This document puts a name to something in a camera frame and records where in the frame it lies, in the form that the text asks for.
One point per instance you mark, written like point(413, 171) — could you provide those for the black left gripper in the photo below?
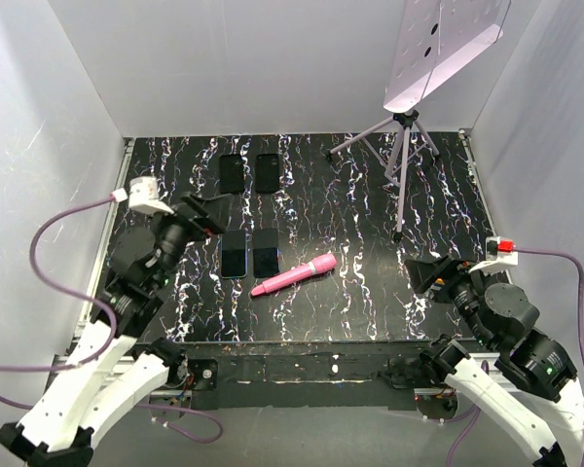
point(213, 213)

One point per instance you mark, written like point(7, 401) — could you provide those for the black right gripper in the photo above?
point(450, 275)

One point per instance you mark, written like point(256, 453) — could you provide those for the lilac tripod stand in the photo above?
point(396, 166)

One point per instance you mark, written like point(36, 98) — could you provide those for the pink cylindrical tool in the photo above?
point(316, 266)

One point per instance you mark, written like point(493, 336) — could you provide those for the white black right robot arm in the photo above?
point(502, 320)

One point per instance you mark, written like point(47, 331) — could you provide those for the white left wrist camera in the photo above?
point(142, 197)

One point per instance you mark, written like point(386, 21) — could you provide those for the blue smartphone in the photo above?
point(233, 254)

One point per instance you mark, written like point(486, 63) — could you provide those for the lilac perforated board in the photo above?
point(436, 39)

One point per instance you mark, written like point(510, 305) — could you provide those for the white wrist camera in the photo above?
point(142, 197)
point(501, 255)

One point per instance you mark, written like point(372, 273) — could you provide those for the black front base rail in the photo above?
point(318, 374)

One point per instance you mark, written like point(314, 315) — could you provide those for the aluminium frame rail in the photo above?
point(105, 376)

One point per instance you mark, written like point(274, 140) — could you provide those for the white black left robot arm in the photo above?
point(80, 406)

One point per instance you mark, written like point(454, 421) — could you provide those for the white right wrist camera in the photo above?
point(501, 255)

